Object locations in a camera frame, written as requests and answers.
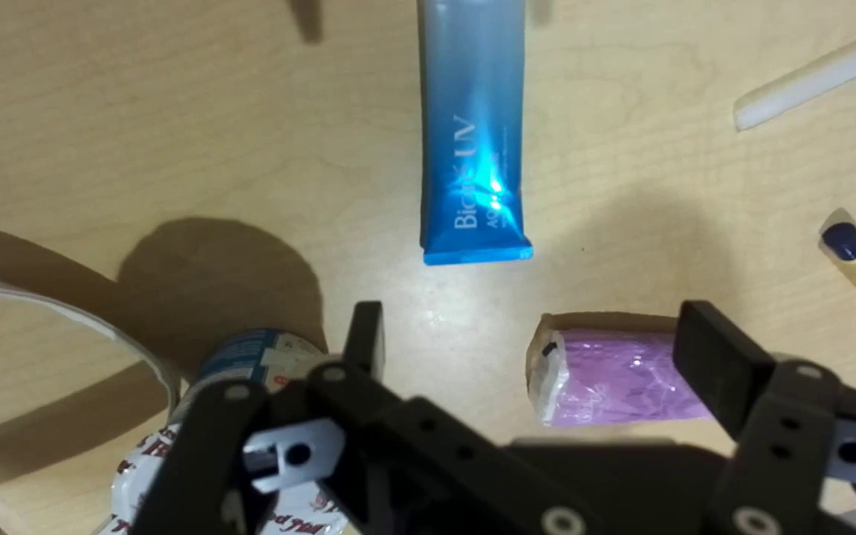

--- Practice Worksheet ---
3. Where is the beige canvas tote bag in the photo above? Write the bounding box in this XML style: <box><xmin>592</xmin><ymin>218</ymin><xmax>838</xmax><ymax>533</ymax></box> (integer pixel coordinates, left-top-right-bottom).
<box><xmin>0</xmin><ymin>283</ymin><xmax>184</xmax><ymax>535</ymax></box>

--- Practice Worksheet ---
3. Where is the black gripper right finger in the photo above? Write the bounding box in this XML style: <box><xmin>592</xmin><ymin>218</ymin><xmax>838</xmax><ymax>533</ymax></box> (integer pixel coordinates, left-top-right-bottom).
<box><xmin>673</xmin><ymin>300</ymin><xmax>856</xmax><ymax>535</ymax></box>

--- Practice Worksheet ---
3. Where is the purple soap bar packet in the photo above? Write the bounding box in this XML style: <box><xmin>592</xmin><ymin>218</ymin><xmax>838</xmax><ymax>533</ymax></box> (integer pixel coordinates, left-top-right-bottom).
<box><xmin>526</xmin><ymin>313</ymin><xmax>707</xmax><ymax>429</ymax></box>

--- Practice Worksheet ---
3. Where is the clear pen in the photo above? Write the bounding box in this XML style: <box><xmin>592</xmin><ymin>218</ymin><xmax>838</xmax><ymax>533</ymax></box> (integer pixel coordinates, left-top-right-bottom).
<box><xmin>734</xmin><ymin>38</ymin><xmax>856</xmax><ymax>130</ymax></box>

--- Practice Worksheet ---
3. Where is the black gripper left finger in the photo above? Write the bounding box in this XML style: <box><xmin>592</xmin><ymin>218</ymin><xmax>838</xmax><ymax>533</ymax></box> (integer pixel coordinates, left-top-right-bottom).
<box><xmin>140</xmin><ymin>300</ymin><xmax>587</xmax><ymax>535</ymax></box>

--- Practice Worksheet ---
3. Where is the blue sunscreen tube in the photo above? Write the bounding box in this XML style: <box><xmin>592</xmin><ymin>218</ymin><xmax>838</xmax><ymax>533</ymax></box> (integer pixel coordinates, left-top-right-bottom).
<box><xmin>415</xmin><ymin>0</ymin><xmax>532</xmax><ymax>265</ymax></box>

